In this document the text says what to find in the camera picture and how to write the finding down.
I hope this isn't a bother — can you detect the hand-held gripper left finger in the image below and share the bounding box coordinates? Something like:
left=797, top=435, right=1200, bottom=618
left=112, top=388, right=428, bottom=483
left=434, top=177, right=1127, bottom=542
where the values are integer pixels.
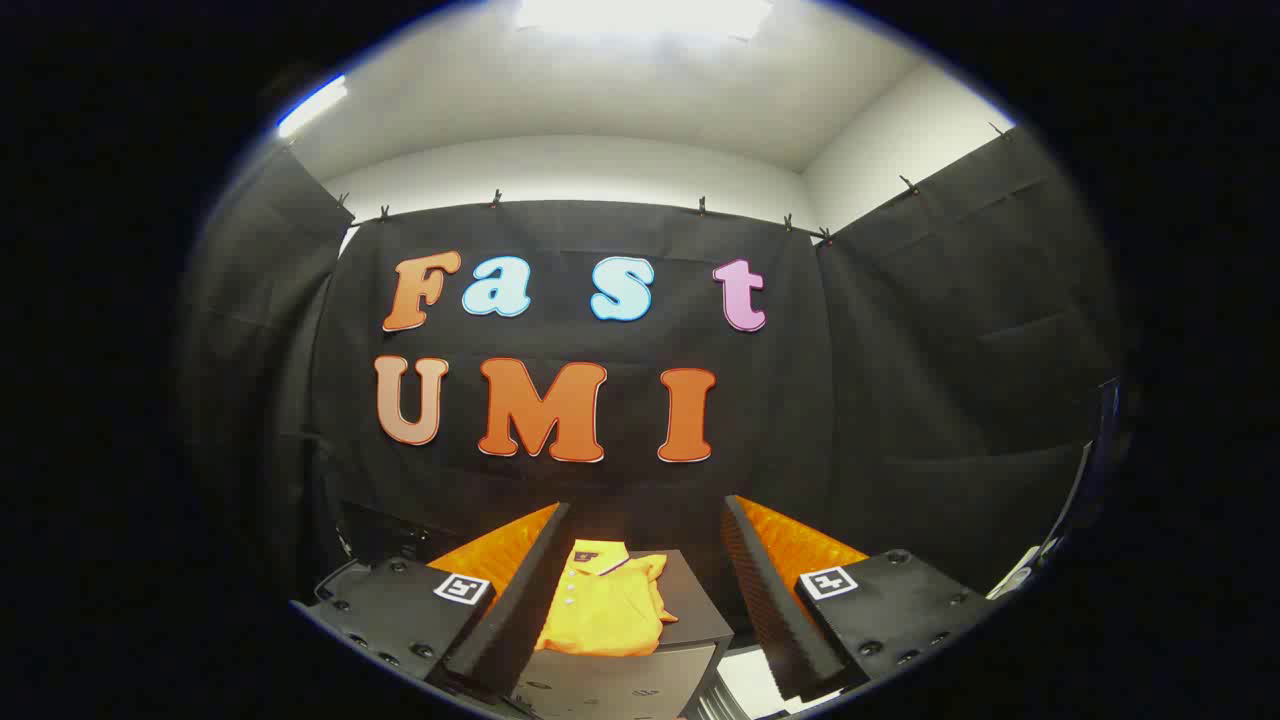
left=290, top=502, right=573, bottom=703

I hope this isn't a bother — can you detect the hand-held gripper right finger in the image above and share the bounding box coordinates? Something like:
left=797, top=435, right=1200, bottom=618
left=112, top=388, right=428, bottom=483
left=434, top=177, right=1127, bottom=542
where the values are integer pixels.
left=720, top=494, right=993, bottom=703

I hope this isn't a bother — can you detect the yellow polo shirt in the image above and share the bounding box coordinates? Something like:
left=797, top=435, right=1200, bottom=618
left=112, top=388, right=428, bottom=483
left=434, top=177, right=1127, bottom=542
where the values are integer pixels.
left=535, top=540, right=679, bottom=658

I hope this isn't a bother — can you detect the black backdrop cloth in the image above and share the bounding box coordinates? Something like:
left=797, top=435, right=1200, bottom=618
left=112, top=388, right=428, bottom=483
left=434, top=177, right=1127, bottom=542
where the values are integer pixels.
left=180, top=125, right=1126, bottom=621

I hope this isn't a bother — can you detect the row of cloth clips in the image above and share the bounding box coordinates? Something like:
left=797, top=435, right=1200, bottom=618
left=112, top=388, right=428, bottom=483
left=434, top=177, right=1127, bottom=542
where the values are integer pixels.
left=335, top=120, right=1011, bottom=246

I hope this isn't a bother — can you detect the ceiling light strip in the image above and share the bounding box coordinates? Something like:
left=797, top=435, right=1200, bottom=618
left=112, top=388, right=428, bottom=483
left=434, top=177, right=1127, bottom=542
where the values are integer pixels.
left=277, top=75, right=349, bottom=139

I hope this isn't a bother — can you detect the ceiling light panel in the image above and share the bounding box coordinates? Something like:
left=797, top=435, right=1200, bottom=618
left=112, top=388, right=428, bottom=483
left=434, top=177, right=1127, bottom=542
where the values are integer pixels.
left=515, top=0, right=776, bottom=41

